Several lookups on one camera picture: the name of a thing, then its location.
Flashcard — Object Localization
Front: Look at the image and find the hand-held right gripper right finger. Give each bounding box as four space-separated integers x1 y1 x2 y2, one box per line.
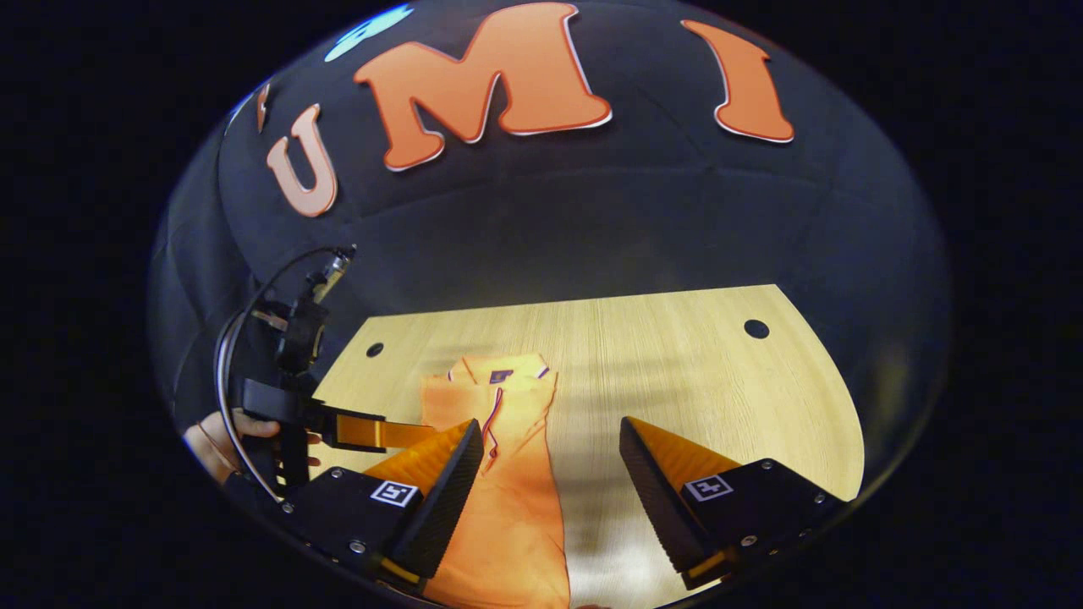
618 416 847 590

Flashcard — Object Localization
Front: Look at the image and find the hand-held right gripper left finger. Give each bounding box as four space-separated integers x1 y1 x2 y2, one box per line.
279 419 486 593

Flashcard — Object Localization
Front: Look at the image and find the orange T-shirt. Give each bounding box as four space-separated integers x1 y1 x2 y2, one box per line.
421 354 572 609

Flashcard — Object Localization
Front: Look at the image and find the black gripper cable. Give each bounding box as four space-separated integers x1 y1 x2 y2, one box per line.
214 245 352 504

